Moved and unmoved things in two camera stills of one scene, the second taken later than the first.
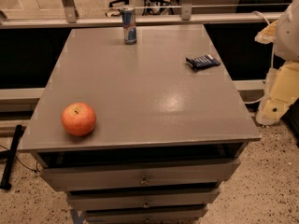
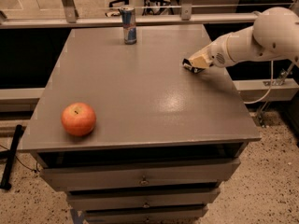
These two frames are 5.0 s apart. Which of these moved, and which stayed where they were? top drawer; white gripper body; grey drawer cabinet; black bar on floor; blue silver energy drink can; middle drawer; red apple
Moved: white gripper body
Stayed: blue silver energy drink can; middle drawer; grey drawer cabinet; top drawer; black bar on floor; red apple
